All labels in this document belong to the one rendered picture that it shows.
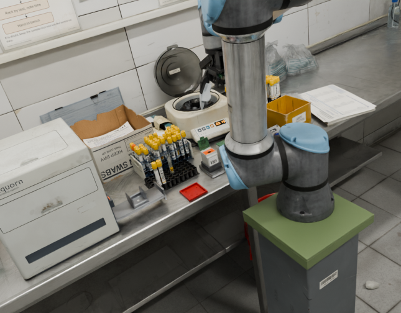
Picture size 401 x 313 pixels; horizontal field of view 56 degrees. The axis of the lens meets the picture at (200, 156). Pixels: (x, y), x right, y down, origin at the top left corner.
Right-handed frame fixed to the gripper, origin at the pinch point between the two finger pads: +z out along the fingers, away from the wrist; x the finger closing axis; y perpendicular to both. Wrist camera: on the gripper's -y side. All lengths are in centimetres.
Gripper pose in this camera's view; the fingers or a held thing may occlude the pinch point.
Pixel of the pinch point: (220, 103)
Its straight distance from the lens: 132.1
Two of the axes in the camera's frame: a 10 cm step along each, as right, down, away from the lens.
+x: 8.9, -3.3, 3.0
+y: 4.2, 3.9, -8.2
